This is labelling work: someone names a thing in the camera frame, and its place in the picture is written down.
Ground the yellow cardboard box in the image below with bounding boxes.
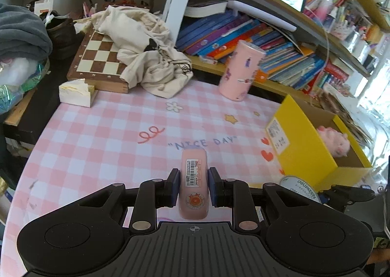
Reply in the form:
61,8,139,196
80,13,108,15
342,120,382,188
265,94,373,192

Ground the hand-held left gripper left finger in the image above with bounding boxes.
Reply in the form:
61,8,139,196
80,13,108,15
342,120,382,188
78,168,181,235

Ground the thick dark book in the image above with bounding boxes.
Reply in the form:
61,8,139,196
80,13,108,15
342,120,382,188
184,1,229,18

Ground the round white lid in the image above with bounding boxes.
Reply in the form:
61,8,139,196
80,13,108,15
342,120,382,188
279,175,322,204

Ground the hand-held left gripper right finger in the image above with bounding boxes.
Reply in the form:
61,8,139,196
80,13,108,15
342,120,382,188
208,167,308,233

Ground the pink pig plush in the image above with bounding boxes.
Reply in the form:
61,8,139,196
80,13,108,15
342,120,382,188
317,125,351,158

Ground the white tissue box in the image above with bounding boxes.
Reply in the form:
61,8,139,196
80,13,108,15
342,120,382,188
58,79,98,108

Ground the beige cloth bag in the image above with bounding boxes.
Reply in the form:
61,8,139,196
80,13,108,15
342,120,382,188
91,5,194,99

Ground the row of colourful books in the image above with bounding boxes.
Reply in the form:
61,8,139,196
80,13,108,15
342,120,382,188
175,10,326,88

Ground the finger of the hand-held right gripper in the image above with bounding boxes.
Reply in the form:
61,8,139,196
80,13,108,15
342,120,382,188
318,185,376,213

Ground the pink checked desktop mat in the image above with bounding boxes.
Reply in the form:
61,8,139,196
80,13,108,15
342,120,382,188
0,79,305,277

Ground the pink tube bottle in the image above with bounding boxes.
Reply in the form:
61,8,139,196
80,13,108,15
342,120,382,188
177,148,210,220

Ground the grey folded cloth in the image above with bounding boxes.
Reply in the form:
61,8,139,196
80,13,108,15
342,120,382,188
0,2,53,61

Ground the iridescent plastic bag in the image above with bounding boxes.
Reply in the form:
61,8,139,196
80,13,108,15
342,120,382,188
0,57,51,116

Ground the wooden chessboard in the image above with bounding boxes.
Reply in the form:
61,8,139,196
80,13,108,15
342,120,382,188
66,28,130,94

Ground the pink cylinder container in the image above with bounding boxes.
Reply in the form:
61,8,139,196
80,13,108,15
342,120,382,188
219,40,265,102

